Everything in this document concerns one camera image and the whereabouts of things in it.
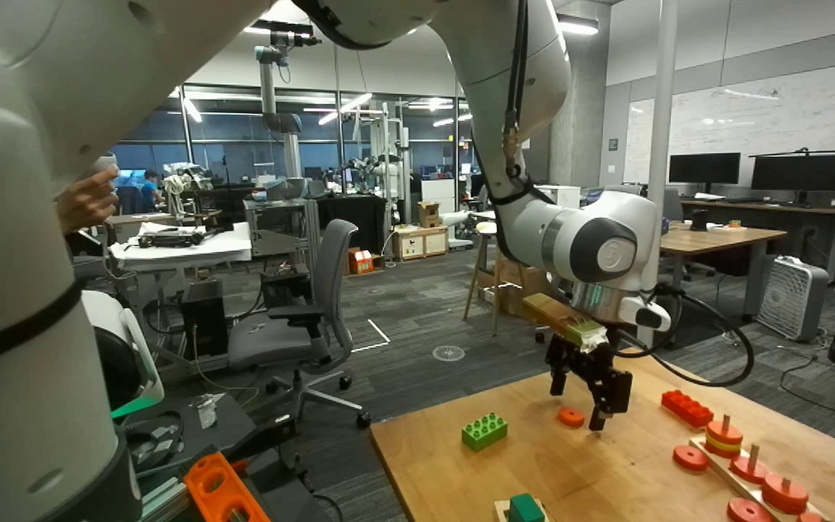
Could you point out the wooden stool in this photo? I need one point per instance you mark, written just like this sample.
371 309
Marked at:
480 263

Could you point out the cardboard box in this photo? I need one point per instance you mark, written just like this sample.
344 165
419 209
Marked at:
520 292

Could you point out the orange spirit level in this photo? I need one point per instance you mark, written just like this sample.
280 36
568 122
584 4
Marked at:
218 487

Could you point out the white cup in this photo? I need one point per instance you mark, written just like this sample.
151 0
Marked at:
206 412

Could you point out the white handheld controller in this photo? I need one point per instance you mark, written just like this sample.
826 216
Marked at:
106 164

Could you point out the teal wooden block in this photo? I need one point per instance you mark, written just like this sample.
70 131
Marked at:
526 509

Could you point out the red toy brick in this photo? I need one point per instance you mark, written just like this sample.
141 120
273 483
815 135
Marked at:
686 406

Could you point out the black tool cart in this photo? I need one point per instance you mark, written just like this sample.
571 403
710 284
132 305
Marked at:
161 437

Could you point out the white work table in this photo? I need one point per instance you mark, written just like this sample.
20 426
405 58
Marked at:
187 247

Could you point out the person's hand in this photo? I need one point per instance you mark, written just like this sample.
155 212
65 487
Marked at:
87 205

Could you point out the small black monitor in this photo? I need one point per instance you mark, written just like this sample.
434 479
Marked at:
705 170

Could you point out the white storage boxes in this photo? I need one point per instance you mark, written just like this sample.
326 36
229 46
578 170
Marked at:
422 241

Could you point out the green toy brick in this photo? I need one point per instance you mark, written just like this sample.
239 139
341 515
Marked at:
484 432

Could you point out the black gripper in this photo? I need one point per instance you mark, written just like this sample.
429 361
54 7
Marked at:
587 358

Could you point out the white box fan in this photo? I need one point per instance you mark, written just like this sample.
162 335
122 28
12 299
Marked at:
792 297

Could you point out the grey office chair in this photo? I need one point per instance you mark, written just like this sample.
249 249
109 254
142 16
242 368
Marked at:
316 309

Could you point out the wide black monitor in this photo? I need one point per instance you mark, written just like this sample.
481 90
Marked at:
808 173

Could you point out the small orange box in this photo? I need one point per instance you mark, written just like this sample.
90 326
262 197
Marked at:
361 263

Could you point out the tan wrist camera block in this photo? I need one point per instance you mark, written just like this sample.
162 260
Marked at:
558 319

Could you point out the wooden desk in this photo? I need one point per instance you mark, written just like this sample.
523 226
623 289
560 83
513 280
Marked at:
722 236

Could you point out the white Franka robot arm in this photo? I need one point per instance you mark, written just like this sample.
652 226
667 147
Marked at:
12 292

